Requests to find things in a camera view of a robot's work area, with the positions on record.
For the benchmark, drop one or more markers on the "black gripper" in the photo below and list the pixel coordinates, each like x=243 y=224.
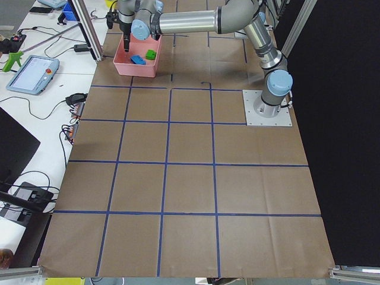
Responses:
x=123 y=27

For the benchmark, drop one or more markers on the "blue toy block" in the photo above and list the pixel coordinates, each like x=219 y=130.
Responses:
x=136 y=59

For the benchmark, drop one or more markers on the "green toy block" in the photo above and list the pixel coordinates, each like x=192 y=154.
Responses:
x=151 y=55

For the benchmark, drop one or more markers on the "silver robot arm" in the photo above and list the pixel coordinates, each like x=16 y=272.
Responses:
x=147 y=19
x=125 y=4

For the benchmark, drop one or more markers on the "pink plastic box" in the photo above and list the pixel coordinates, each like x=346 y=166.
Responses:
x=122 y=61

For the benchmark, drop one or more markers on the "black power adapter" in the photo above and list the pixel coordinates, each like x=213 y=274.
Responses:
x=80 y=48

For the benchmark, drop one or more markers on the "blue storage bin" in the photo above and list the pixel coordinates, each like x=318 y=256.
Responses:
x=68 y=14

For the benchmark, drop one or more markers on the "teach pendant tablet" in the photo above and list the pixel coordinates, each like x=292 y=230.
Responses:
x=34 y=75

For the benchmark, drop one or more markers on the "black monitor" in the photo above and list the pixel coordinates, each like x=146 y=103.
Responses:
x=18 y=146

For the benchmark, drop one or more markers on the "aluminium frame post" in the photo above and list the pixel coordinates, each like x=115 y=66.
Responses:
x=80 y=11

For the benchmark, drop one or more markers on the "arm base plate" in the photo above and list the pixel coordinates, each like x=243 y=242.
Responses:
x=257 y=113

